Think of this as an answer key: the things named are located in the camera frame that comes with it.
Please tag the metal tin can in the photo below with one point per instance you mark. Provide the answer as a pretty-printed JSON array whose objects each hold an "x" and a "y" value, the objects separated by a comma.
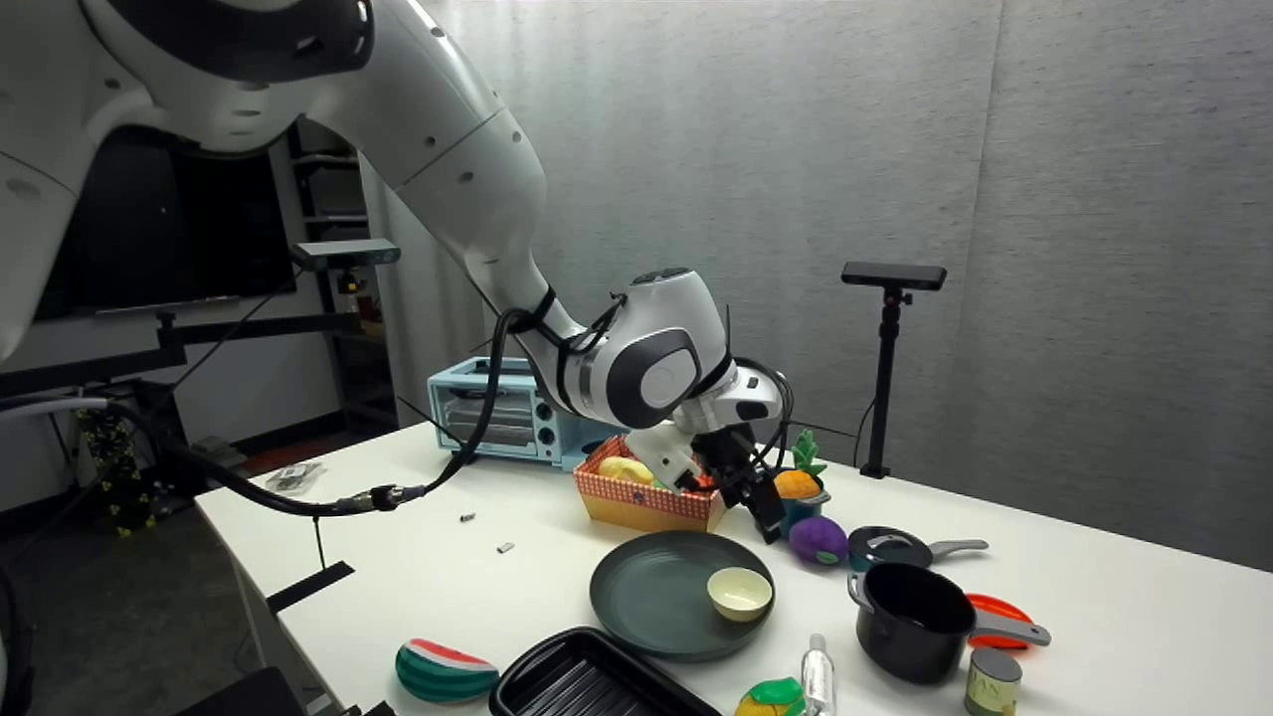
[{"x": 994, "y": 684}]

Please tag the dark shelving rack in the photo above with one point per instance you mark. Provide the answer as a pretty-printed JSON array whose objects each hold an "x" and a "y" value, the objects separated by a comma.
[{"x": 345, "y": 253}]

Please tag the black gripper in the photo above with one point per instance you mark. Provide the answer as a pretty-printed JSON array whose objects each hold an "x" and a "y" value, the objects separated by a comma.
[{"x": 731, "y": 458}]

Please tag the orange toy pan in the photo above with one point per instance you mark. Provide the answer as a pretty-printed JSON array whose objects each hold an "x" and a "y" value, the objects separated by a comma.
[{"x": 998, "y": 613}]

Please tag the black camera bar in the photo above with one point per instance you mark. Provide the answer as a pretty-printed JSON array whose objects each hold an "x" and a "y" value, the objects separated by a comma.
[{"x": 893, "y": 277}]

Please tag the small clear plastic bag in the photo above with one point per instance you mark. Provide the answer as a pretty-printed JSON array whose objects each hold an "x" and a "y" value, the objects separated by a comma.
[{"x": 300, "y": 476}]

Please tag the yellow green corn toy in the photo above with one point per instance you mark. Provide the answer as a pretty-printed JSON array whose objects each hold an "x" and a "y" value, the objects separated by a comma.
[{"x": 773, "y": 696}]

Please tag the yellow banana toy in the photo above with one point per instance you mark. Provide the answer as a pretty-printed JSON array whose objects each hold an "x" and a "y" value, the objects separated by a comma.
[{"x": 626, "y": 470}]

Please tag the purple eggplant toy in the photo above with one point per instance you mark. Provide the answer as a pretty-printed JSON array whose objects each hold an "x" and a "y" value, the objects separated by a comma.
[{"x": 817, "y": 539}]

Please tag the small metal screw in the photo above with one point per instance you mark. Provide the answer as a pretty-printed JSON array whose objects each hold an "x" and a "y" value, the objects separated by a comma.
[
  {"x": 467, "y": 519},
  {"x": 506, "y": 545}
]

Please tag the black ribbed tray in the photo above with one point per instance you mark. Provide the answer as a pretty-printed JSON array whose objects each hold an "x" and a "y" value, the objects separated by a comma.
[{"x": 583, "y": 680}]

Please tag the watermelon slice toy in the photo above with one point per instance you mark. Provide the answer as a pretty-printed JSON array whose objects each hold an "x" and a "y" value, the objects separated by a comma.
[{"x": 445, "y": 668}]

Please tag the black cooking pot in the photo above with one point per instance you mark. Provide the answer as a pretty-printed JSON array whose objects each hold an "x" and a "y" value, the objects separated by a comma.
[{"x": 911, "y": 639}]

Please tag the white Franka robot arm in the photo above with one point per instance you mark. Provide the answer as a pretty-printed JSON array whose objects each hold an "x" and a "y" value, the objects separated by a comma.
[{"x": 438, "y": 133}]

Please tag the black flat strip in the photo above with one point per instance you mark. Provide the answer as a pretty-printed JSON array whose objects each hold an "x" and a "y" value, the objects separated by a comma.
[{"x": 311, "y": 582}]

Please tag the small black frying pan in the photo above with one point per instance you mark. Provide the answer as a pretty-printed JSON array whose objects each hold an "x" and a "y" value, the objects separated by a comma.
[{"x": 885, "y": 545}]

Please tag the green potted plant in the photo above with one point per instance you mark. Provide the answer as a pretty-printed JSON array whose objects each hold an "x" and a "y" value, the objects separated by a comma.
[{"x": 121, "y": 462}]

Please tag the orange checkered basket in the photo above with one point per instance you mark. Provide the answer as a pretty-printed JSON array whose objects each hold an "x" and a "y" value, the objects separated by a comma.
[{"x": 638, "y": 506}]

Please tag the large black table bracket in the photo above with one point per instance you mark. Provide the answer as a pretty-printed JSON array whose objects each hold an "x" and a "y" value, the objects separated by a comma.
[{"x": 243, "y": 696}]

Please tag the light blue toaster oven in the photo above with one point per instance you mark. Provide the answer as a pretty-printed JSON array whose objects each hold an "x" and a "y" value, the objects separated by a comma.
[{"x": 512, "y": 411}]

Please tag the round orange toy fruit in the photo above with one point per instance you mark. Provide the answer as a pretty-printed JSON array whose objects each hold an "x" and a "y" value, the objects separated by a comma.
[{"x": 797, "y": 487}]

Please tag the grey round plate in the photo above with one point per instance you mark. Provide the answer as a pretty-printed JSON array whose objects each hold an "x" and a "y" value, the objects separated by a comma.
[{"x": 649, "y": 596}]

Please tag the green leafy toy top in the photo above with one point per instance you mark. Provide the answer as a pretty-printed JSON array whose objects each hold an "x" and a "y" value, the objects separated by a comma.
[{"x": 805, "y": 453}]

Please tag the black camera stand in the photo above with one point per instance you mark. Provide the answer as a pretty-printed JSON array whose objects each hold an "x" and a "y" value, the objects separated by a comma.
[{"x": 885, "y": 381}]

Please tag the small cream bowl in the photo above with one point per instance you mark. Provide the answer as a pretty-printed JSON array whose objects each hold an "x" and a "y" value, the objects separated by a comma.
[{"x": 743, "y": 594}]

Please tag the black monitor screen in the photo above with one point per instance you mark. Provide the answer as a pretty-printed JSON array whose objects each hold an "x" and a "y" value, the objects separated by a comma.
[{"x": 173, "y": 225}]

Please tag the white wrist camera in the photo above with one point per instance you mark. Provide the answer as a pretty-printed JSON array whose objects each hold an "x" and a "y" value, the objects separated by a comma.
[{"x": 657, "y": 458}]

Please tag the small black table bracket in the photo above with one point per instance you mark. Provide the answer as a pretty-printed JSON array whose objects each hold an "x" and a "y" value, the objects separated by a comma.
[{"x": 381, "y": 710}]

